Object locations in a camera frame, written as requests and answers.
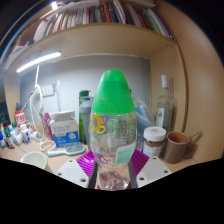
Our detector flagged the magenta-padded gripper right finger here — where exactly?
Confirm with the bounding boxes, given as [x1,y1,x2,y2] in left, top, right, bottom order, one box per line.
[126,148,173,188]

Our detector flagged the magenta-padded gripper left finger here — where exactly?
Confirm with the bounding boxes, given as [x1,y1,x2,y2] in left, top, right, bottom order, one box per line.
[54,149,99,189]

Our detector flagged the clear bottle with green cap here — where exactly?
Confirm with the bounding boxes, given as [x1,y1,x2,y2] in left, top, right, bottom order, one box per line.
[88,69,138,192]

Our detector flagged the light blue hairbrush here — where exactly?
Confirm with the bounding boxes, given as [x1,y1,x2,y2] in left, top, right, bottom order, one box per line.
[46,143,87,158]

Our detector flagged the brown jar with white lid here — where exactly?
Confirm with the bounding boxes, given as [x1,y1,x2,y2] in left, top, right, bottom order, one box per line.
[143,126,167,158]

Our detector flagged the brown mug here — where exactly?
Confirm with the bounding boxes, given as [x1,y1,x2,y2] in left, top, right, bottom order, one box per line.
[162,131,196,164]

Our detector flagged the white and blue carton box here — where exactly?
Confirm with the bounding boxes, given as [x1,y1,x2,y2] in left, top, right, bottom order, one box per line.
[49,110,81,148]

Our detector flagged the magenta pouch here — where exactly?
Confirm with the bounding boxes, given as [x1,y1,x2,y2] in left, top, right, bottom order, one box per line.
[39,112,54,141]

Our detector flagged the blue plastic bag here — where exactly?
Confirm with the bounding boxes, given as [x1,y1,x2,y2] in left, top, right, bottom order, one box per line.
[133,96,158,134]

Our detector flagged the grey shaker bottle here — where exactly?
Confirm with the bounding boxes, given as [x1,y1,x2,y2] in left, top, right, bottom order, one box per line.
[79,96,94,144]

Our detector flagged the clear glass bottle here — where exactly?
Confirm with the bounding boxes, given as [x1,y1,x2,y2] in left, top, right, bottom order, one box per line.
[155,74,177,141]

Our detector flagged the red and white can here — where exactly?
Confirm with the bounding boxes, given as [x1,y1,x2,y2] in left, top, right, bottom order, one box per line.
[14,109,27,127]

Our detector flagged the tall green bottle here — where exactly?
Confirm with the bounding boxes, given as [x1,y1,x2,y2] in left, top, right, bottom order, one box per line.
[78,89,92,134]

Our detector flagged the light wooden wardrobe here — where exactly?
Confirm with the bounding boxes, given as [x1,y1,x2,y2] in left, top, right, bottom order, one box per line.
[156,0,224,164]

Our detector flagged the under-shelf light strip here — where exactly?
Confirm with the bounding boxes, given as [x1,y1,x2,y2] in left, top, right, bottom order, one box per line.
[15,51,63,74]

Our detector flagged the wooden shelf unit with books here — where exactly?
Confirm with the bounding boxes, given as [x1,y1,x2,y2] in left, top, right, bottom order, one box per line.
[3,0,188,134]

